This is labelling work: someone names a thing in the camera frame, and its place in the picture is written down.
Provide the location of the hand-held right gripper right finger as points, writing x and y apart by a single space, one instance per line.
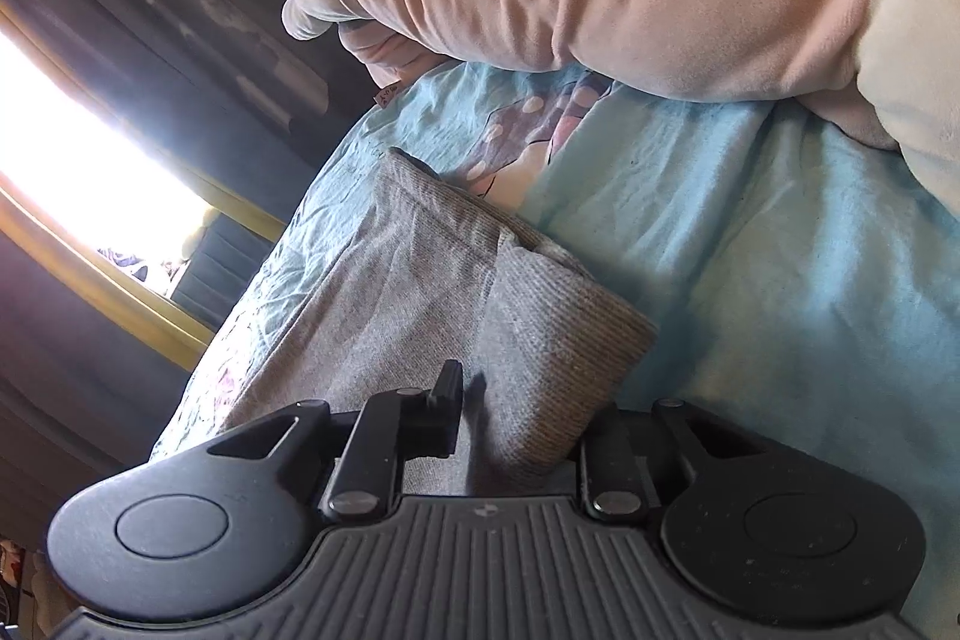
611 460

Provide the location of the yellow window frame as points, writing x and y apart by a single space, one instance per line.
187 321

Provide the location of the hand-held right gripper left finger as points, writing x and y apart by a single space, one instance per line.
444 419

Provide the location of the light blue printed bed sheet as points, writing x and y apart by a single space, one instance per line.
750 235

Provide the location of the grey pants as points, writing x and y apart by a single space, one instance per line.
450 280

